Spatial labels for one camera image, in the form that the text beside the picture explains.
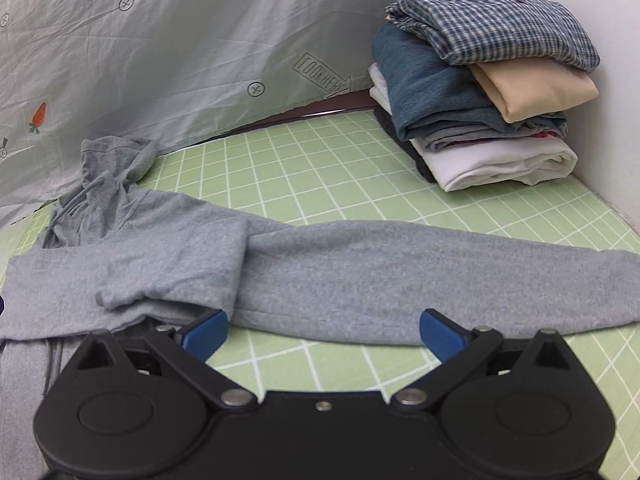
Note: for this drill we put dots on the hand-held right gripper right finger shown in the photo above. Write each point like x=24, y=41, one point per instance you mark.
x=440, y=336

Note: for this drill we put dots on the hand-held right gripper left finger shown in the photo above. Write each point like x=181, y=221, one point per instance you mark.
x=207, y=336

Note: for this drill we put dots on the grey zip hoodie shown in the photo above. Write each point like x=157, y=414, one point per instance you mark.
x=350, y=270

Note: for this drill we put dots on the thick white folded garment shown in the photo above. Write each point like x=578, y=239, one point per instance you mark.
x=500, y=165

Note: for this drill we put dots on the green checked mat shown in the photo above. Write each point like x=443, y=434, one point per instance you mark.
x=325, y=180

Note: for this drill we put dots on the grey folded garment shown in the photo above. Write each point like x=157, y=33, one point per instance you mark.
x=475, y=137

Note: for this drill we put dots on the blue folded garment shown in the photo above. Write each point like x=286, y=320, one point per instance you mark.
x=430, y=85

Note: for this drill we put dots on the thin white folded garment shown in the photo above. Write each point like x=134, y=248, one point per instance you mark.
x=380, y=87

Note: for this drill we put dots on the grey carrot print sheet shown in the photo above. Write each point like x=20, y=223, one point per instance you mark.
x=200, y=60

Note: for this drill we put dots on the blue checked folded shirt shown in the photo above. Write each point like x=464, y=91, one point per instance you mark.
x=490, y=15

